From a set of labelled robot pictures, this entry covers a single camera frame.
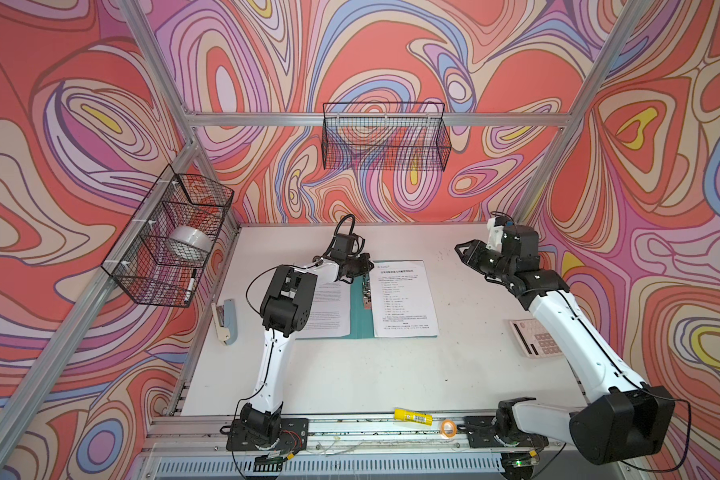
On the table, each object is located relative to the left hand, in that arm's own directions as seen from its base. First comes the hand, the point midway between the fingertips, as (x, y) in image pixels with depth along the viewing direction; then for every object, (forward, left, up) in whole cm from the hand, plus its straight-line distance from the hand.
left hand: (378, 262), depth 106 cm
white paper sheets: (-14, -8, -3) cm, 16 cm away
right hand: (-15, -21, +22) cm, 34 cm away
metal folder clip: (-12, +4, -1) cm, 13 cm away
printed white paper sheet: (-19, +16, -3) cm, 25 cm away
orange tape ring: (-51, -16, -3) cm, 54 cm away
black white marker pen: (-26, +47, +24) cm, 59 cm away
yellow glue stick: (-49, -4, -1) cm, 49 cm away
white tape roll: (-16, +47, +30) cm, 59 cm away
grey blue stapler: (-23, +47, +1) cm, 52 cm away
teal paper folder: (-21, +6, -2) cm, 22 cm away
